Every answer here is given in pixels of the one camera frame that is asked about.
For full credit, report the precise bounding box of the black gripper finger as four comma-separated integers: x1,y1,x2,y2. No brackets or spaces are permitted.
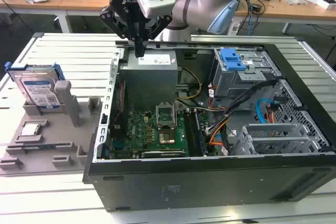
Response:
99,6,140,58
139,15,173,58

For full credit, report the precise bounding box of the hard disk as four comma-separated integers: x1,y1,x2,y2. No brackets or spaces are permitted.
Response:
4,61,66,110

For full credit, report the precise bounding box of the blue wire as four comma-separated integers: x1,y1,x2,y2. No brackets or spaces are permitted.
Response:
256,99,279,124

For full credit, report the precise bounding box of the silver metal disk bay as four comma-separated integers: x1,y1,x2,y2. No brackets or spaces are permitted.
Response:
230,123,329,155

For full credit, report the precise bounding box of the wooden desk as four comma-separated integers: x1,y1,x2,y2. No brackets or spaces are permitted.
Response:
0,0,336,35

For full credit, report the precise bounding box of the grey power supply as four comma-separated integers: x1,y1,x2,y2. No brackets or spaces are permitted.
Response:
119,50,182,111

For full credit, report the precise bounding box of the white power strip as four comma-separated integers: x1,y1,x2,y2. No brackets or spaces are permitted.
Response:
227,20,240,36

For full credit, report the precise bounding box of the blue plastic latch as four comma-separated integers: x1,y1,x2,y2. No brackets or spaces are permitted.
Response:
219,47,249,72

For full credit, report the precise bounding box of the metal socket cover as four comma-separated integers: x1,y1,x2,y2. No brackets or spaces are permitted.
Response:
155,102,176,130

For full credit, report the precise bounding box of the silver drive cage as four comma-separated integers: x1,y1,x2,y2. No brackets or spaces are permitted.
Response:
211,48,283,104

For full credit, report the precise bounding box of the green motherboard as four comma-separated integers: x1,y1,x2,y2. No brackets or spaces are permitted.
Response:
109,108,224,158

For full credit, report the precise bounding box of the CPU socket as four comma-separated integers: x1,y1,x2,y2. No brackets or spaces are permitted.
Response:
158,129,176,145

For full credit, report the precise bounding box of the dark RAM stick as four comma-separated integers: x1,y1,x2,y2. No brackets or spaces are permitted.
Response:
193,110,209,156

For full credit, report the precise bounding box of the black graphics card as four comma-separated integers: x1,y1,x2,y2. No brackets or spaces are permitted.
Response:
141,150,186,158

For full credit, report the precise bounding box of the grey parts rack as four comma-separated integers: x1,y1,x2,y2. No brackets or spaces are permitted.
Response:
0,80,104,176

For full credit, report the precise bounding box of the silver CPU chip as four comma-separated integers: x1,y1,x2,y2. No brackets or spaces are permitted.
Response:
21,123,41,137

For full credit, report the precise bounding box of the blue RAM stick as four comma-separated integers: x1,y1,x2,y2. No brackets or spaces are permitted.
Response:
23,143,67,148

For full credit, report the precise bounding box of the black PC case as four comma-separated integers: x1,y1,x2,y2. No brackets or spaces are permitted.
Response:
82,36,336,213

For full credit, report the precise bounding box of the white cardboard box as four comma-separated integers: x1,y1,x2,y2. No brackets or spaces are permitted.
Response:
316,0,336,10

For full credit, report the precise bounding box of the yellow black wire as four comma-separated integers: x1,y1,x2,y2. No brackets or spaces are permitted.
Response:
175,67,203,101

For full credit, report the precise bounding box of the black sleeved cable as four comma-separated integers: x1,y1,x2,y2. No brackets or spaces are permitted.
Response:
223,79,279,117

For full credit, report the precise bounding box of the orange white wire bundle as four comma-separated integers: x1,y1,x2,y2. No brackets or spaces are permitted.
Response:
206,118,229,147

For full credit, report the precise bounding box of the orange red power wire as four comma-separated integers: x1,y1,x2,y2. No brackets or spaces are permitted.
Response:
265,103,276,124

